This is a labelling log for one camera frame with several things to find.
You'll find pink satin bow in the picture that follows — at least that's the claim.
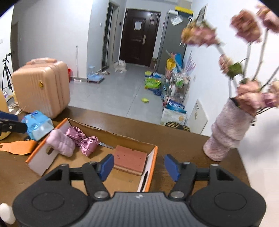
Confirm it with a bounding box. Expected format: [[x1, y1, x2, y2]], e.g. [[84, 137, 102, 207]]
[[66, 126, 100, 157]]

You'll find blue tissue pack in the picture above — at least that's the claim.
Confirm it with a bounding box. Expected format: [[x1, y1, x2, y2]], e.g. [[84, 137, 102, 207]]
[[21, 111, 54, 141]]

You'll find orange cardboard box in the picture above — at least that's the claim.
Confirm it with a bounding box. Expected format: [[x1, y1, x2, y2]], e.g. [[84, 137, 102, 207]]
[[25, 118, 158, 194]]

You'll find red-brown sponge block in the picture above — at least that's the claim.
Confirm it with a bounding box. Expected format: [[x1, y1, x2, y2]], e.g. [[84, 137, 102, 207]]
[[113, 145, 148, 176]]

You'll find pink fluffy cloth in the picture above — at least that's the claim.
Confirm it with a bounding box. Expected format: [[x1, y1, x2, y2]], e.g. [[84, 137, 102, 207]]
[[46, 129, 76, 157]]

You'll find peach hard-shell suitcase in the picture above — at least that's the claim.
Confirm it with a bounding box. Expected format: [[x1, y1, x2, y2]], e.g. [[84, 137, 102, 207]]
[[12, 59, 70, 119]]

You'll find white flat board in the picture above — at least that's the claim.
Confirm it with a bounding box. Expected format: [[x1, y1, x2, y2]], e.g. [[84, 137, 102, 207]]
[[187, 99, 208, 134]]

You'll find pink ribbed vase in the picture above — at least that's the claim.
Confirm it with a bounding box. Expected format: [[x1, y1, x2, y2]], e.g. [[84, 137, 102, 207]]
[[203, 98, 254, 162]]

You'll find green yellow toy box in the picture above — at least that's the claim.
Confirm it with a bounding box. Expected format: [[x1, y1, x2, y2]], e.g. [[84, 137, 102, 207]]
[[145, 77, 161, 89]]

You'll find white dog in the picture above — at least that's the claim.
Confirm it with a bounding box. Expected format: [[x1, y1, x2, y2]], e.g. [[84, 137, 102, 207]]
[[113, 60, 127, 73]]

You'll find dried pink roses bouquet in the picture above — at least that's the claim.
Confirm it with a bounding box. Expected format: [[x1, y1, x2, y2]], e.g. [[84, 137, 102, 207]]
[[185, 1, 278, 118]]

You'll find grey tall cabinet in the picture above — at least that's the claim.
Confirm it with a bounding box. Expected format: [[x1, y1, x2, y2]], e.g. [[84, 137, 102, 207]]
[[155, 11, 193, 74]]

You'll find dark brown entrance door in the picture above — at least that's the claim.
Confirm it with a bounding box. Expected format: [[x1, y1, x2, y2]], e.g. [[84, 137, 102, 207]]
[[120, 9, 161, 66]]

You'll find black camera tripod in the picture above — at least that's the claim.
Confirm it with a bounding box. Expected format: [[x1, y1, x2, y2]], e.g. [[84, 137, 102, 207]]
[[1, 53, 13, 92]]

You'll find wire storage rack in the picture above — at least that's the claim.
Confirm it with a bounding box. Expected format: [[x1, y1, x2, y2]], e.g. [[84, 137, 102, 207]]
[[161, 68, 191, 107]]

